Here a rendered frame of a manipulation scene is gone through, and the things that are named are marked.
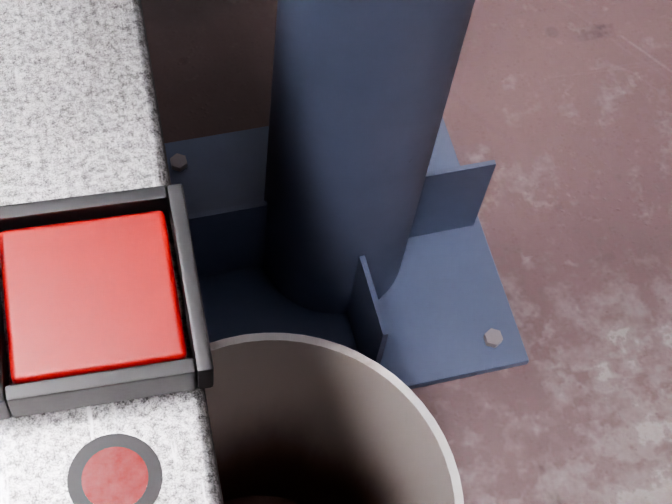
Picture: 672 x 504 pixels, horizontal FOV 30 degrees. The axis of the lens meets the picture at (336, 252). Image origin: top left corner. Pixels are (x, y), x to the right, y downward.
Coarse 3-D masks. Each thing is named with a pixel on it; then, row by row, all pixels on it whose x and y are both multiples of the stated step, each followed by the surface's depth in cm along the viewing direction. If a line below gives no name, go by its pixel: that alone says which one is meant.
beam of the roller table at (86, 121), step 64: (0, 0) 52; (64, 0) 52; (128, 0) 52; (0, 64) 50; (64, 64) 50; (128, 64) 51; (0, 128) 49; (64, 128) 49; (128, 128) 49; (0, 192) 47; (64, 192) 48; (0, 448) 43; (64, 448) 43; (192, 448) 43
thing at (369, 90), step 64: (320, 0) 100; (384, 0) 97; (448, 0) 100; (320, 64) 107; (384, 64) 105; (448, 64) 110; (256, 128) 158; (320, 128) 115; (384, 128) 113; (192, 192) 153; (256, 192) 154; (320, 192) 124; (384, 192) 124; (448, 192) 145; (256, 256) 146; (320, 256) 135; (384, 256) 137; (448, 256) 152; (256, 320) 145; (320, 320) 146; (384, 320) 131; (448, 320) 147; (512, 320) 148
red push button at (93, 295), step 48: (0, 240) 45; (48, 240) 45; (96, 240) 45; (144, 240) 45; (48, 288) 44; (96, 288) 44; (144, 288) 44; (48, 336) 43; (96, 336) 43; (144, 336) 44
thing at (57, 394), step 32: (128, 192) 46; (160, 192) 46; (0, 224) 45; (32, 224) 46; (192, 256) 45; (192, 288) 44; (0, 320) 44; (192, 320) 44; (0, 352) 43; (192, 352) 44; (0, 384) 42; (32, 384) 42; (64, 384) 42; (96, 384) 42; (128, 384) 43; (160, 384) 43; (192, 384) 44; (0, 416) 43
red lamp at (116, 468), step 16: (112, 448) 43; (96, 464) 43; (112, 464) 43; (128, 464) 43; (144, 464) 43; (96, 480) 42; (112, 480) 42; (128, 480) 42; (144, 480) 42; (96, 496) 42; (112, 496) 42; (128, 496) 42
